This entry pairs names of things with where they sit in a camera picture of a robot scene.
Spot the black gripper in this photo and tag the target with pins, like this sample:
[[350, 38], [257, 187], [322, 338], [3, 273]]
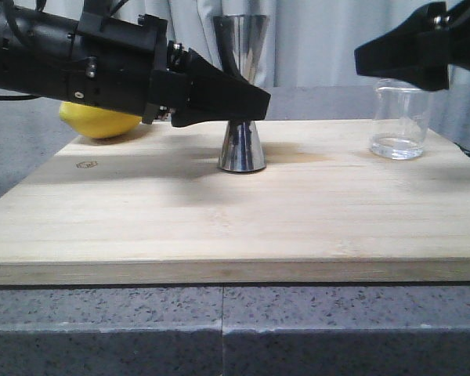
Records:
[[419, 50], [126, 70]]

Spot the steel double jigger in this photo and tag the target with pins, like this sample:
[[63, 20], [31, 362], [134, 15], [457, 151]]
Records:
[[239, 40]]

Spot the clear glass beaker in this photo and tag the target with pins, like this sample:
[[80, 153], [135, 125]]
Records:
[[400, 122]]

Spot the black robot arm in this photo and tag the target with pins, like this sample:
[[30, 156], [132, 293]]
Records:
[[36, 50]]

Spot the grey curtain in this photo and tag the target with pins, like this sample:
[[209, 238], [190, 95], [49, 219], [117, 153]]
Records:
[[307, 44]]

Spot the yellow lemon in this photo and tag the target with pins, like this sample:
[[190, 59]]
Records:
[[95, 122]]

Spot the light wooden cutting board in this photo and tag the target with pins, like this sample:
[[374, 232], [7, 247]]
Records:
[[155, 208]]

